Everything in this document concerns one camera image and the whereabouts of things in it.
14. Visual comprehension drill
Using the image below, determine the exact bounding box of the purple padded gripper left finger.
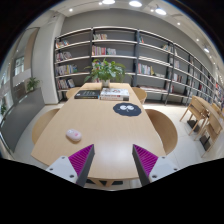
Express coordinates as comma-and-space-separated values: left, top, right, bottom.
47, 144, 95, 187

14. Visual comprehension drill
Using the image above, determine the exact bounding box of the stack of white books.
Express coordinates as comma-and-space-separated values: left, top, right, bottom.
100, 88, 129, 101

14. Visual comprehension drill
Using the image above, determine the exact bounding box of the wooden side chair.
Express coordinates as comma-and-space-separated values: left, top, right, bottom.
195, 113, 223, 157
184, 96, 208, 134

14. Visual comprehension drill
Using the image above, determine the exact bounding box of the small plant on ledge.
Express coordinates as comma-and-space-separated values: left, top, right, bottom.
27, 77, 40, 92

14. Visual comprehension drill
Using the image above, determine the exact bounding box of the green potted plant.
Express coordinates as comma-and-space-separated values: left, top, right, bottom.
84, 59, 126, 82

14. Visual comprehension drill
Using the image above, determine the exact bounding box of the grey wall bookshelf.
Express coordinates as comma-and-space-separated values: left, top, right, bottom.
54, 26, 224, 104

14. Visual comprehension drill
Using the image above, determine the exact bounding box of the wooden chair near right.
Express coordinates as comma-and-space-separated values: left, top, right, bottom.
146, 109, 178, 154

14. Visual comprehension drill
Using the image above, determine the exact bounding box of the wooden side chair back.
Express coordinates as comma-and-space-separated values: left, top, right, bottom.
184, 96, 208, 134

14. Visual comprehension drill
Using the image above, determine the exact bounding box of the wooden side chair front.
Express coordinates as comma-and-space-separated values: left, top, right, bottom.
195, 113, 223, 157

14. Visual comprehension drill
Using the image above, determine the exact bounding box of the wooden chair near left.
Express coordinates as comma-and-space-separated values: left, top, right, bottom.
32, 108, 59, 144

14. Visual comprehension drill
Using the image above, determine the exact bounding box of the wooden chair far right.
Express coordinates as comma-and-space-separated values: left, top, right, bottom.
132, 87, 147, 103

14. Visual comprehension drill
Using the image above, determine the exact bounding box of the dark round mouse pad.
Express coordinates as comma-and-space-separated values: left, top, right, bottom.
113, 102, 142, 117

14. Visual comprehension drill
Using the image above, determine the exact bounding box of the wooden chair far left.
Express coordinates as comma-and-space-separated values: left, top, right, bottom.
66, 87, 79, 99

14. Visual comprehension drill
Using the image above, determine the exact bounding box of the black book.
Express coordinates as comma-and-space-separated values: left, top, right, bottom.
74, 90, 100, 99

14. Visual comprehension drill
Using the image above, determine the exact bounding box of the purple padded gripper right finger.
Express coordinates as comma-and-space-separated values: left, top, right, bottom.
132, 144, 178, 186

